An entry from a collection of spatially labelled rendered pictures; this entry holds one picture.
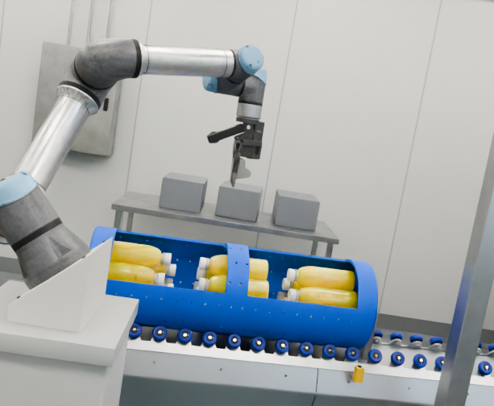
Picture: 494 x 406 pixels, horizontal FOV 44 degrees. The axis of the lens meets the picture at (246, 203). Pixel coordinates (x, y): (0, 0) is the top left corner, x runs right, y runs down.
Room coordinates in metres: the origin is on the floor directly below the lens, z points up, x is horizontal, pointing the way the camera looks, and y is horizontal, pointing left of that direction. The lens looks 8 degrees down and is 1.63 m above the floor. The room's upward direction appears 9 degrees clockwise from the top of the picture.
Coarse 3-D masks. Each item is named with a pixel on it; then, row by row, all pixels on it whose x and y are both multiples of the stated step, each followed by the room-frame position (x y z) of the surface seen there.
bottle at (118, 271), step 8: (112, 264) 1.73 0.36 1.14; (120, 264) 1.73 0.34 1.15; (128, 264) 1.74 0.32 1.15; (136, 264) 1.75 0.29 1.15; (112, 272) 1.71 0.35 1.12; (120, 272) 1.71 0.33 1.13; (128, 272) 1.72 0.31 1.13; (136, 272) 1.72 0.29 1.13; (144, 272) 1.73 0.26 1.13; (152, 272) 1.75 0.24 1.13; (128, 280) 1.72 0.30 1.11; (136, 280) 1.72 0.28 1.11; (144, 280) 1.72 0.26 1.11; (152, 280) 1.74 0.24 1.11
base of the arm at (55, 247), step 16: (48, 224) 1.24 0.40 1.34; (32, 240) 1.21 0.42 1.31; (48, 240) 1.22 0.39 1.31; (64, 240) 1.24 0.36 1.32; (80, 240) 1.27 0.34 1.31; (32, 256) 1.21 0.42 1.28; (48, 256) 1.20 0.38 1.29; (64, 256) 1.21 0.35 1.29; (80, 256) 1.23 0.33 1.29; (32, 272) 1.20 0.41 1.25; (48, 272) 1.19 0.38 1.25
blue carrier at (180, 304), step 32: (192, 256) 1.95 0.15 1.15; (256, 256) 1.96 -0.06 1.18; (288, 256) 1.95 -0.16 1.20; (320, 256) 1.96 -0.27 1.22; (128, 288) 1.66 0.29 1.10; (160, 288) 1.68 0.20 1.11; (192, 288) 1.96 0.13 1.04; (160, 320) 1.71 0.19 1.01; (192, 320) 1.71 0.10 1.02; (224, 320) 1.72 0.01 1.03; (256, 320) 1.73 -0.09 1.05; (288, 320) 1.74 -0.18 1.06; (320, 320) 1.75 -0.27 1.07; (352, 320) 1.77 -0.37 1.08
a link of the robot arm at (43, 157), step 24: (72, 72) 1.53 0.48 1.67; (72, 96) 1.51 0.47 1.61; (96, 96) 1.54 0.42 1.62; (48, 120) 1.48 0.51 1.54; (72, 120) 1.49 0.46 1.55; (48, 144) 1.44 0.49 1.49; (72, 144) 1.51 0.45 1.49; (24, 168) 1.40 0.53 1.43; (48, 168) 1.43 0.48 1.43; (0, 240) 1.34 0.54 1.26
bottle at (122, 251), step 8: (112, 248) 1.76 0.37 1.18; (120, 248) 1.77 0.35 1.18; (128, 248) 1.77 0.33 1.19; (136, 248) 1.78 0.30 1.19; (144, 248) 1.79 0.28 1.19; (152, 248) 1.80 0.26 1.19; (112, 256) 1.76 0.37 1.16; (120, 256) 1.76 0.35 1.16; (128, 256) 1.76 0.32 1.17; (136, 256) 1.77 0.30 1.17; (144, 256) 1.77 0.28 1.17; (152, 256) 1.78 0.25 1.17; (160, 256) 1.80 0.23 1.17; (144, 264) 1.78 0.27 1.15; (152, 264) 1.78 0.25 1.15
